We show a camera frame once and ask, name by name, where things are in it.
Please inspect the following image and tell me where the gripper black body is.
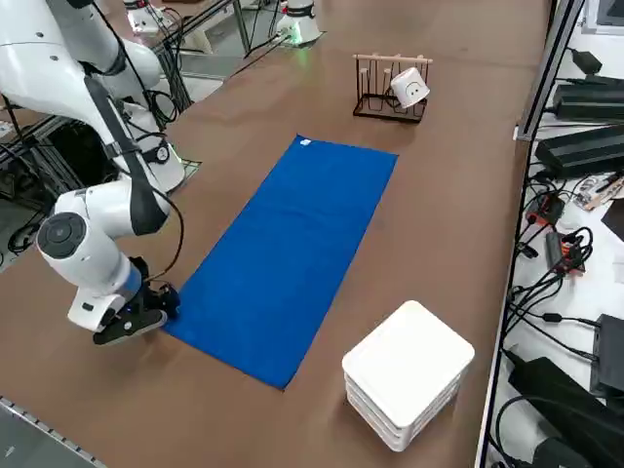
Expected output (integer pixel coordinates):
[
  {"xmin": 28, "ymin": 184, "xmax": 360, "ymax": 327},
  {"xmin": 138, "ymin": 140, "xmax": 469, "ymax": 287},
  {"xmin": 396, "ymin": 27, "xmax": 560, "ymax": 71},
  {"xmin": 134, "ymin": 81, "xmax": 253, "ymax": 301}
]
[{"xmin": 127, "ymin": 255, "xmax": 167, "ymax": 321}]

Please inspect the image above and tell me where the blue towel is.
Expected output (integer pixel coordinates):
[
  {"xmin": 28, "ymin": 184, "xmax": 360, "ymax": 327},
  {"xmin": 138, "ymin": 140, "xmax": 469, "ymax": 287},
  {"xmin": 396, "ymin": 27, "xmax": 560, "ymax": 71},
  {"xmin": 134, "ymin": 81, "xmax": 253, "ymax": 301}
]
[{"xmin": 160, "ymin": 134, "xmax": 401, "ymax": 392}]

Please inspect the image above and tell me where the white smiley cup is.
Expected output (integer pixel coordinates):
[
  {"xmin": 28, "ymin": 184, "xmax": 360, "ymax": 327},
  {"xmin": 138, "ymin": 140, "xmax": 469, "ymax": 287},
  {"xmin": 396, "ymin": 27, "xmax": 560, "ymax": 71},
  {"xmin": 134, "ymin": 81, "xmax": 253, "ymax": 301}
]
[{"xmin": 388, "ymin": 66, "xmax": 433, "ymax": 109}]

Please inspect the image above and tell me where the red and black device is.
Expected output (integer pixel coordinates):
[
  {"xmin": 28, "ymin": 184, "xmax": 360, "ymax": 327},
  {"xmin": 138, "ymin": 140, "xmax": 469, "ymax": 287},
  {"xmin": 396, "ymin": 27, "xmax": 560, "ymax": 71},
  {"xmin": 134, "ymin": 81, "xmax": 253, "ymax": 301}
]
[{"xmin": 525, "ymin": 191, "xmax": 566, "ymax": 228}]

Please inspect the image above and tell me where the orange and black device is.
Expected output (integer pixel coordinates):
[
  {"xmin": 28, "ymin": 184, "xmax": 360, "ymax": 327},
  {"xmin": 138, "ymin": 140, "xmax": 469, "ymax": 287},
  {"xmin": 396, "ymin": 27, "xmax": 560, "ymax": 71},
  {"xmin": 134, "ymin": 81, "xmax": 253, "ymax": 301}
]
[{"xmin": 544, "ymin": 228, "xmax": 595, "ymax": 278}]

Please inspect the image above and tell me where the black bag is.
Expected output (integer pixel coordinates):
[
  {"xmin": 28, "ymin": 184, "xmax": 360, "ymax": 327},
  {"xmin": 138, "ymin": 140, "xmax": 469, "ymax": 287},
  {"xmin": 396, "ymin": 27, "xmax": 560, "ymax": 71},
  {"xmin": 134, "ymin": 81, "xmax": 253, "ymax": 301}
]
[{"xmin": 506, "ymin": 357, "xmax": 624, "ymax": 468}]

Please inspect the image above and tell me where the long black device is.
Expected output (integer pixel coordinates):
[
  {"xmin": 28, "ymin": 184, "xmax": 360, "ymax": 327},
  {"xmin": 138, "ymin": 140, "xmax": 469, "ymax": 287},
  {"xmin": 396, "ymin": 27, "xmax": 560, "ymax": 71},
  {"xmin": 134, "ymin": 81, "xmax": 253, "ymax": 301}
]
[
  {"xmin": 534, "ymin": 124, "xmax": 624, "ymax": 180},
  {"xmin": 553, "ymin": 75, "xmax": 624, "ymax": 124}
]

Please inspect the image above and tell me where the black box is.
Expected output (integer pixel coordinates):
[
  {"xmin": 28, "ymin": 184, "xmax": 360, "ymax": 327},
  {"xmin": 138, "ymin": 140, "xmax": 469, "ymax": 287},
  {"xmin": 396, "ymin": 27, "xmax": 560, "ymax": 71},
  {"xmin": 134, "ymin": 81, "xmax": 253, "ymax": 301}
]
[{"xmin": 588, "ymin": 314, "xmax": 624, "ymax": 397}]

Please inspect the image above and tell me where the printed paper card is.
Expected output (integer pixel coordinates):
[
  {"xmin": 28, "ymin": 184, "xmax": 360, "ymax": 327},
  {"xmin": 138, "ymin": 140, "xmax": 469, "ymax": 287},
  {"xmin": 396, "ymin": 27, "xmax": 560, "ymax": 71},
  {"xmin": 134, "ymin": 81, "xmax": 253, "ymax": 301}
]
[{"xmin": 574, "ymin": 171, "xmax": 624, "ymax": 212}]

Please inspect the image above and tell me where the small black power adapter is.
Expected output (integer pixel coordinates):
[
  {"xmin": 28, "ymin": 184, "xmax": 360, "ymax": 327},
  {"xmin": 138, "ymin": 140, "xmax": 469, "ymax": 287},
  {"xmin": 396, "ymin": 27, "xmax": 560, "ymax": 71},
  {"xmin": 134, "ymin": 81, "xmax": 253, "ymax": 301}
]
[{"xmin": 570, "ymin": 48, "xmax": 605, "ymax": 75}]

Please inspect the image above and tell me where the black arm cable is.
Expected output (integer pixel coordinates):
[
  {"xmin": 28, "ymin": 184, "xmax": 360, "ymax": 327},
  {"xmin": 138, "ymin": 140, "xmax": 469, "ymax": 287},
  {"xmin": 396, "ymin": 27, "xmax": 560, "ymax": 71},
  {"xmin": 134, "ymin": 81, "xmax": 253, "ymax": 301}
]
[{"xmin": 83, "ymin": 72, "xmax": 185, "ymax": 290}]

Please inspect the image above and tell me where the black wire cup rack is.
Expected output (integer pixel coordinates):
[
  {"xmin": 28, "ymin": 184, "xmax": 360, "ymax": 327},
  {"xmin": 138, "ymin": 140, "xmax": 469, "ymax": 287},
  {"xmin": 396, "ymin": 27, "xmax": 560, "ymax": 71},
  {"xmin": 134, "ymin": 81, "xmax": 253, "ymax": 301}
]
[{"xmin": 351, "ymin": 52, "xmax": 435, "ymax": 124}]

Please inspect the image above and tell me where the aluminium camera post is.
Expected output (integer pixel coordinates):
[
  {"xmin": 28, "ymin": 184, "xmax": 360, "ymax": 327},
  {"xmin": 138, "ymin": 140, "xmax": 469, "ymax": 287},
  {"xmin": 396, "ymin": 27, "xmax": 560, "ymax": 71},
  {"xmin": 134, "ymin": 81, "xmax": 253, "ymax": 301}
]
[{"xmin": 514, "ymin": 0, "xmax": 586, "ymax": 142}]

